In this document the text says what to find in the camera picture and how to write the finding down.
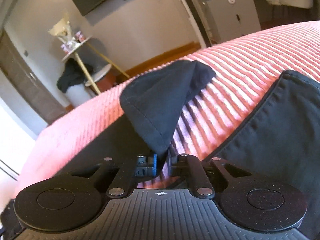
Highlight black pants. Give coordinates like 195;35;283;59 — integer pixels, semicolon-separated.
120;61;319;238

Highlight round two-tier side table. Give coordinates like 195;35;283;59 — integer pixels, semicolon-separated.
61;35;131;94

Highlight white laundry basket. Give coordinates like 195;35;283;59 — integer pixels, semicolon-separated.
65;83;95;107

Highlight pink ribbed bedspread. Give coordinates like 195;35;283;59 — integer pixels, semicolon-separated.
15;21;319;193

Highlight black garment on basket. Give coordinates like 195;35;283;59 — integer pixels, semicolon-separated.
56;58;88;94

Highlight grey cabinet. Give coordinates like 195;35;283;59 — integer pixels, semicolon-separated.
198;0;261;43

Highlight wrapped flower bouquet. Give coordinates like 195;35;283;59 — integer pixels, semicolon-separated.
49;12;77;51

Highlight brown wooden door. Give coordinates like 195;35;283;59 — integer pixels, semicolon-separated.
1;31;67;125

